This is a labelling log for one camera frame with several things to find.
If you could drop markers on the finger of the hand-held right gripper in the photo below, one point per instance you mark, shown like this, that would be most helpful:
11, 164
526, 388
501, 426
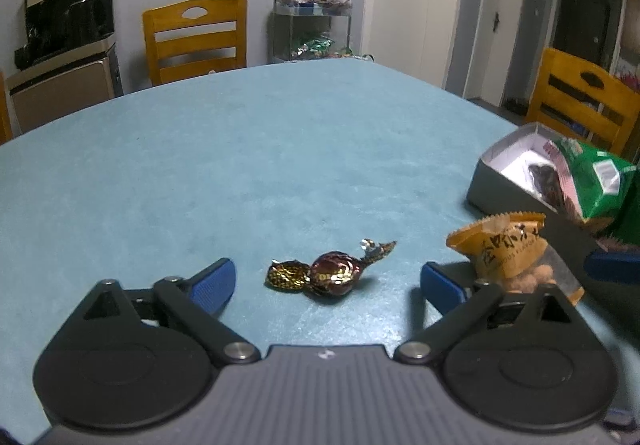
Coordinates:
612, 265

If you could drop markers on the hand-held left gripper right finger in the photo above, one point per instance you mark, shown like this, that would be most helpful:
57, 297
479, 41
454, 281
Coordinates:
442, 287

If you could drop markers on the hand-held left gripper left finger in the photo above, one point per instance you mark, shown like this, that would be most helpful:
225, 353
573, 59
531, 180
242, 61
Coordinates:
212, 285

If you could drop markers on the tan peanut bag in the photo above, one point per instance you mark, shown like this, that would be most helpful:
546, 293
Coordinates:
505, 250

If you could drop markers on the green snack bag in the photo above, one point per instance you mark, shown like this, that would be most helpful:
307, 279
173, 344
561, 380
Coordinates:
595, 180

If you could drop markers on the brown foil candy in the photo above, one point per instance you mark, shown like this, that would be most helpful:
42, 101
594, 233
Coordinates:
335, 272

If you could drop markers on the grey cardboard box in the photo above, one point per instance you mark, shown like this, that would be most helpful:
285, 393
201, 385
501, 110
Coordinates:
480, 180

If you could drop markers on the wooden chair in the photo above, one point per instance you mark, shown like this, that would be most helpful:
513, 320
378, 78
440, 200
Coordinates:
165, 25
4, 115
555, 75

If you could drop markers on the black and gold water dispenser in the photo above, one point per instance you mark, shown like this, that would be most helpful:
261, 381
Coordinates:
65, 90

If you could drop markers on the dark door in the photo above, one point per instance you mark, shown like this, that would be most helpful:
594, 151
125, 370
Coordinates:
587, 20

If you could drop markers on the green wrapped candies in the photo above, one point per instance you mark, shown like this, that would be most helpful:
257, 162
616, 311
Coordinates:
312, 47

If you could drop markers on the glass shelf rack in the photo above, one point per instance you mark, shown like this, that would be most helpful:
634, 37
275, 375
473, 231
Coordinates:
282, 25

